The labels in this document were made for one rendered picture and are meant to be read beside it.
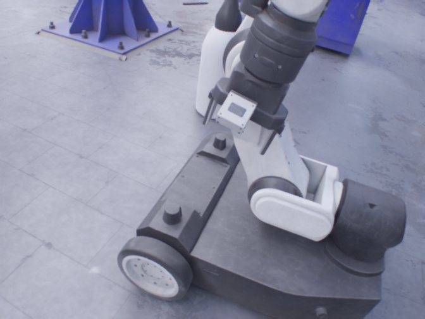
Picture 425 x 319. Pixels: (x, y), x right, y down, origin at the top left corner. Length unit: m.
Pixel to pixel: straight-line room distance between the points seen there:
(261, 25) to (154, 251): 0.56
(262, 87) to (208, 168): 0.59
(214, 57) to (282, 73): 1.03
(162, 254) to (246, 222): 0.26
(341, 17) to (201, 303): 2.40
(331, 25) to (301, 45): 2.44
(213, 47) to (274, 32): 1.05
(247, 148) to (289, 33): 0.40
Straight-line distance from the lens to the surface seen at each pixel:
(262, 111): 0.49
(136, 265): 0.90
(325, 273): 0.89
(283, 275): 0.85
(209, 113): 0.54
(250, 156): 0.78
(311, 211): 0.79
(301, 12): 0.41
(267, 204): 0.79
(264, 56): 0.44
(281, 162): 0.77
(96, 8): 2.51
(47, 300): 1.00
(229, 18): 1.46
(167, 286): 0.91
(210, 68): 1.50
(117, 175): 1.27
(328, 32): 2.89
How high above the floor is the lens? 0.86
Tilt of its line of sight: 39 degrees down
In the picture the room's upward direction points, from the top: 9 degrees clockwise
